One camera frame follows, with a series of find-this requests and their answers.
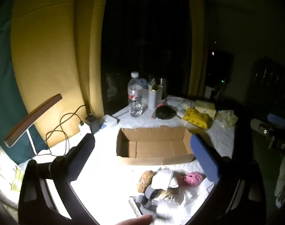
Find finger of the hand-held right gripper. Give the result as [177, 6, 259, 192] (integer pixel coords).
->
[250, 118, 274, 137]
[267, 113, 285, 129]

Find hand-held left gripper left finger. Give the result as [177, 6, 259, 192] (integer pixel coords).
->
[18, 133, 103, 225]

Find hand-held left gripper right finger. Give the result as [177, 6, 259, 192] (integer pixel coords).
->
[187, 133, 267, 225]

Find white tissue packet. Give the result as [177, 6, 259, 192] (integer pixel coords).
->
[151, 167, 180, 190]

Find cardboard box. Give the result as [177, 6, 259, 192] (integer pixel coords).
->
[116, 125, 195, 166]

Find cotton swab box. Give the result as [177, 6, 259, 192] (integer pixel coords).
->
[152, 187, 183, 206]

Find grey strap brace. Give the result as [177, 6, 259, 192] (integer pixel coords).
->
[128, 185, 165, 219]

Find white soft packet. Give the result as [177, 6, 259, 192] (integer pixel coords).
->
[167, 96, 195, 110]

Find person's left hand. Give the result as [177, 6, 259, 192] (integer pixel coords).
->
[116, 214, 153, 225]

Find white charger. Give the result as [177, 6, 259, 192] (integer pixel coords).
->
[78, 122, 92, 137]

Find pink plush toy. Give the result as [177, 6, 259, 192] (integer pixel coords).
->
[181, 172, 206, 187]

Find black power adapter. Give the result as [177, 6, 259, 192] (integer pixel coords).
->
[85, 115, 100, 134]

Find dark cabinet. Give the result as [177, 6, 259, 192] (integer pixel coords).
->
[252, 58, 285, 114]

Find pale crumpled plastic bag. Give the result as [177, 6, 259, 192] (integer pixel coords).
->
[216, 110, 238, 128]

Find white and blue box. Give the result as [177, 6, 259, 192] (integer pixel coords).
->
[99, 114, 119, 131]

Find yellow printed packet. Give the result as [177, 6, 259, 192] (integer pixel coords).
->
[182, 108, 213, 130]

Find pale yellow packet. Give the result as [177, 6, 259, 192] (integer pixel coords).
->
[194, 100, 216, 119]

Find brown desk lamp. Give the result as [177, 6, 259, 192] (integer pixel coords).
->
[4, 94, 63, 156]

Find white textured table cloth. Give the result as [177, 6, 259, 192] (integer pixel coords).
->
[18, 96, 236, 225]

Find black round case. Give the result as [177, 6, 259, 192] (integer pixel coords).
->
[156, 105, 177, 120]

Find clear water bottle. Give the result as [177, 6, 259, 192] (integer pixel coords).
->
[128, 71, 143, 118]

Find dark screen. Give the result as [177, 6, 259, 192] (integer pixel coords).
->
[208, 49, 235, 85]

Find white perforated holder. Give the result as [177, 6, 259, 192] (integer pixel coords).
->
[147, 84, 163, 110]

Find white printed pillow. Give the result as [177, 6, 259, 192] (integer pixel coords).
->
[0, 143, 25, 210]

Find steel flask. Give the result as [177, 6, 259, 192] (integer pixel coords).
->
[157, 76, 167, 99]

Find narrow yellow curtain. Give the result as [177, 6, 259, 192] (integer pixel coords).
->
[188, 0, 209, 97]

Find wide yellow curtain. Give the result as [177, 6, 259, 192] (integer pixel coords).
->
[11, 0, 110, 137]

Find black cable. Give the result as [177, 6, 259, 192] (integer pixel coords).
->
[45, 105, 87, 156]

